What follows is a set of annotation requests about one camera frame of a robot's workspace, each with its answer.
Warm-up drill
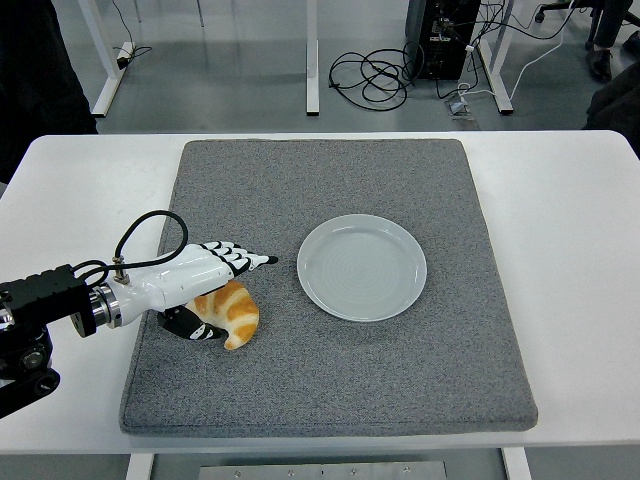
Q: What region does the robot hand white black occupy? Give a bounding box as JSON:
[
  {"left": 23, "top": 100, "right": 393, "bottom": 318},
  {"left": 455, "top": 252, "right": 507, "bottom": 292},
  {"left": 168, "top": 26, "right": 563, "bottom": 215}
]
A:
[{"left": 110, "top": 241, "right": 279, "bottom": 342}]

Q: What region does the golden croissant bread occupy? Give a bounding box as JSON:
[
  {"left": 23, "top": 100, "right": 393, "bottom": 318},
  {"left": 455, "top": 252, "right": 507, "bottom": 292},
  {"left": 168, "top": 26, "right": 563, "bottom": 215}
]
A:
[{"left": 192, "top": 280, "right": 260, "bottom": 351}]

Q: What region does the light grey round plate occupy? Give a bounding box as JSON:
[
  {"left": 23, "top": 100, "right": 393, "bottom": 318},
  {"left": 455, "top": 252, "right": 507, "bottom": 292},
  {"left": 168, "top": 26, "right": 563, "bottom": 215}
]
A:
[{"left": 296, "top": 213, "right": 429, "bottom": 322}]

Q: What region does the grey metal plate with screws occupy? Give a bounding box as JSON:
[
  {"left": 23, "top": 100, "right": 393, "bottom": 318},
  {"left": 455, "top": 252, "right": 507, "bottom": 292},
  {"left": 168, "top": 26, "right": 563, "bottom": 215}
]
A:
[{"left": 198, "top": 460, "right": 449, "bottom": 480}]

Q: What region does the grey fabric mat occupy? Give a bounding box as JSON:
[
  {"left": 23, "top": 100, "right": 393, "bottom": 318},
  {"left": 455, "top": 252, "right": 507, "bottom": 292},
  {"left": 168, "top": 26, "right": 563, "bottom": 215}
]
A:
[{"left": 117, "top": 138, "right": 540, "bottom": 437}]

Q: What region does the white table leg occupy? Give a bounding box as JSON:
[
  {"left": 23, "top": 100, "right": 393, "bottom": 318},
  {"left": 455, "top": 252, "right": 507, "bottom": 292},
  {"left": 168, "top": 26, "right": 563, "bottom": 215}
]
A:
[
  {"left": 124, "top": 452, "right": 155, "bottom": 480},
  {"left": 501, "top": 446, "right": 532, "bottom": 480}
]

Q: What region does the white power strip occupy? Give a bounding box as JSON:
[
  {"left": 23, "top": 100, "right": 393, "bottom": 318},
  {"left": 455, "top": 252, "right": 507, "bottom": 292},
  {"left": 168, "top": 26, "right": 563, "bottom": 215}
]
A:
[{"left": 115, "top": 41, "right": 137, "bottom": 70}]

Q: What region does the person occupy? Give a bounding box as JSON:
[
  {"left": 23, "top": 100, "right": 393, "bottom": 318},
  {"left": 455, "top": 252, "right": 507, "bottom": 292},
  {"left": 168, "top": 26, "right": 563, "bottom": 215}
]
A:
[{"left": 0, "top": 0, "right": 99, "bottom": 186}]

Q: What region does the grey floor socket box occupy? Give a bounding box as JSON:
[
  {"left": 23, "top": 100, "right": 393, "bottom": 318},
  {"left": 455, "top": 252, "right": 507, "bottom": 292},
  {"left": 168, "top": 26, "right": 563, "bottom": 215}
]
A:
[{"left": 443, "top": 97, "right": 480, "bottom": 121}]

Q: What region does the black computer tower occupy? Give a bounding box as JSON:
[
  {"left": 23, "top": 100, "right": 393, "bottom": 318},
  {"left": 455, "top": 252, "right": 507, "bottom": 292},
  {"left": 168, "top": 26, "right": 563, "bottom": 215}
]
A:
[{"left": 403, "top": 0, "right": 482, "bottom": 82}]

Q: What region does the black office chair base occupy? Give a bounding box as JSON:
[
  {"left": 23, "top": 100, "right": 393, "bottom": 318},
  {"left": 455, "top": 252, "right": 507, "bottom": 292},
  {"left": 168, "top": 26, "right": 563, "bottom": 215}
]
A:
[{"left": 533, "top": 0, "right": 576, "bottom": 24}]

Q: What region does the black bag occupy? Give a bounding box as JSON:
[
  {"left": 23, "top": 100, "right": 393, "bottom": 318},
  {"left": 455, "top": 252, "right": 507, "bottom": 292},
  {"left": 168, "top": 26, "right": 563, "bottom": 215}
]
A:
[{"left": 587, "top": 64, "right": 640, "bottom": 131}]

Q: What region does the person's leg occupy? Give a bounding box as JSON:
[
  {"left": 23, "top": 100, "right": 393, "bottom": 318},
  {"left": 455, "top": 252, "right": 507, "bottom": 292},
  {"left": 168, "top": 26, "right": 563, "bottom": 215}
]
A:
[{"left": 584, "top": 0, "right": 636, "bottom": 84}]

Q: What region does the white desk leg frame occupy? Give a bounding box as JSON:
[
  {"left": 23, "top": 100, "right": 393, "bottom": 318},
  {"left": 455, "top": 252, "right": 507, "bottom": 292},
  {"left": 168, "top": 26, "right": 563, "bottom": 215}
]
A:
[
  {"left": 77, "top": 0, "right": 126, "bottom": 119},
  {"left": 304, "top": 0, "right": 321, "bottom": 117},
  {"left": 477, "top": 0, "right": 516, "bottom": 115}
]

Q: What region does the black coiled cable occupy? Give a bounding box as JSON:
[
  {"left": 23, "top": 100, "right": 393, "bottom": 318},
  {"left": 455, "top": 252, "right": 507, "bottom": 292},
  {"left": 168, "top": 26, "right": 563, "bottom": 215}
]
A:
[{"left": 328, "top": 47, "right": 417, "bottom": 112}]

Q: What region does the white cable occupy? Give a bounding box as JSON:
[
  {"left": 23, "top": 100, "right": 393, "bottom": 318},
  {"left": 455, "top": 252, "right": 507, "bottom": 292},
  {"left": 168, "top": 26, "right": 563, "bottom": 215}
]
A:
[{"left": 457, "top": 0, "right": 579, "bottom": 101}]

